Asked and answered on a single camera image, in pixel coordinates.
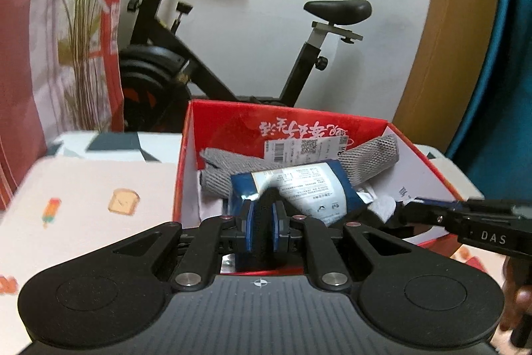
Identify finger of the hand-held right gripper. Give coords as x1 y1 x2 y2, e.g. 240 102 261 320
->
398 199 464 234

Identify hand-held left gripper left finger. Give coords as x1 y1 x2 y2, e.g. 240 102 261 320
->
111 199 254 292

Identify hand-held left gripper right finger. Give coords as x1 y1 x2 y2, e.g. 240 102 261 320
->
271 201 421 294

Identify blue plastic packet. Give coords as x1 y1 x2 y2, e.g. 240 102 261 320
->
228 159 369 273

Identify white cloth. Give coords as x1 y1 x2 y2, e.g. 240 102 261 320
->
359 189 402 223

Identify red strawberry print box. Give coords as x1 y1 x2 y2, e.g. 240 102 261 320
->
172 99 466 248

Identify person's right hand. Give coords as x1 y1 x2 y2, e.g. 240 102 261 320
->
500 257 532 334

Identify grey knitted cloth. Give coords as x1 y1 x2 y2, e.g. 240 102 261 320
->
199 134 400 201

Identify blue cloth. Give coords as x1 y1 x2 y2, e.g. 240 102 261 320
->
445 0 532 198

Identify black exercise bike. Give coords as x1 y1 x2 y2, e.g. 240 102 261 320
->
118 0 373 132

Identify pink printed backdrop cloth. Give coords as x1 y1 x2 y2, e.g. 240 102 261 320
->
0 0 126 210

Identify wooden door frame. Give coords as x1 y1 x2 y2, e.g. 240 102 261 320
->
393 0 514 157

